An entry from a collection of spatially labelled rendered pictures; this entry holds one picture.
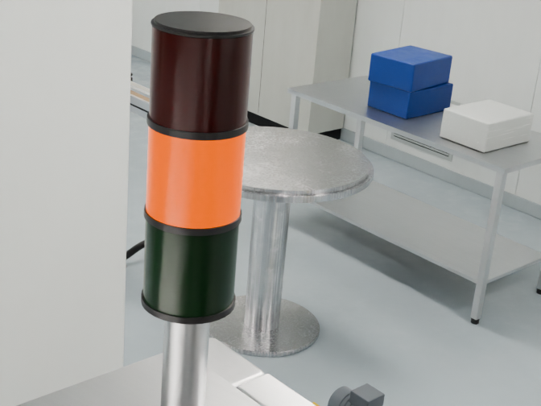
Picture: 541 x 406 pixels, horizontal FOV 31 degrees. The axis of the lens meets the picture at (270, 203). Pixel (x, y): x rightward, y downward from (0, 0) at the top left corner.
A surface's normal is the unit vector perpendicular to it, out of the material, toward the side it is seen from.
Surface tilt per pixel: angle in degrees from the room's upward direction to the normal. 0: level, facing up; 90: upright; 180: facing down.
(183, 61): 90
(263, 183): 0
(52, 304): 90
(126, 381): 0
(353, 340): 0
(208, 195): 90
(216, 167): 90
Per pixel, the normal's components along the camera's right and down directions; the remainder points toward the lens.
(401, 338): 0.08, -0.92
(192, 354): 0.33, 0.38
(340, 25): 0.66, 0.33
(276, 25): -0.75, 0.19
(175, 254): -0.29, 0.34
